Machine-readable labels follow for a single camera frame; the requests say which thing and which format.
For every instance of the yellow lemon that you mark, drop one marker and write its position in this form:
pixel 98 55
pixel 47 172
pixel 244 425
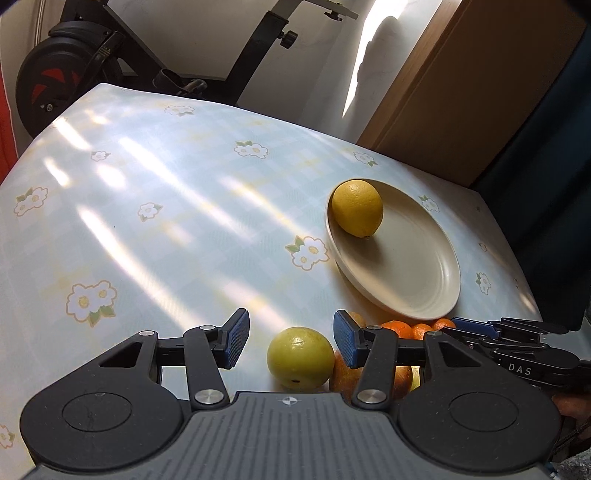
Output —
pixel 358 207

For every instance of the small tangerine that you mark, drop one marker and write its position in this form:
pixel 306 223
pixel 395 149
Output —
pixel 421 331
pixel 397 328
pixel 444 323

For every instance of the yellow-green lemon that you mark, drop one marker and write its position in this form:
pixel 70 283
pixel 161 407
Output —
pixel 416 378

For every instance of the green apple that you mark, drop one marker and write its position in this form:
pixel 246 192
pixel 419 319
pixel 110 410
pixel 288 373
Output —
pixel 295 357

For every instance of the dark blue cloth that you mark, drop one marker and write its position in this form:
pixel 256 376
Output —
pixel 554 207

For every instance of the black exercise bike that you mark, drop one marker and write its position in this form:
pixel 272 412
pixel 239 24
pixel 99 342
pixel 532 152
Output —
pixel 258 60

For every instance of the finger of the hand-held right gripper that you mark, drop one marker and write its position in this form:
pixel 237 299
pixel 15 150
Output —
pixel 508 344
pixel 471 324

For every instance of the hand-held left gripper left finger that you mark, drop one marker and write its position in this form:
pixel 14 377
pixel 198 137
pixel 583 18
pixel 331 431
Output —
pixel 238 339

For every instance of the person's right hand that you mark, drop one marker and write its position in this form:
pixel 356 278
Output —
pixel 575 406

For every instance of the cream round plate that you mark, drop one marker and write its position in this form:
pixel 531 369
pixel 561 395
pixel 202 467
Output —
pixel 406 258

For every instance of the large orange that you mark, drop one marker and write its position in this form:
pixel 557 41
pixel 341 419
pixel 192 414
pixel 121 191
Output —
pixel 344 378

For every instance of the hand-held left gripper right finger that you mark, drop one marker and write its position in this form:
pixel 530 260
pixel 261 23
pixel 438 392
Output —
pixel 344 339

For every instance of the brown longan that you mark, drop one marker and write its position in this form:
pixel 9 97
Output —
pixel 358 319

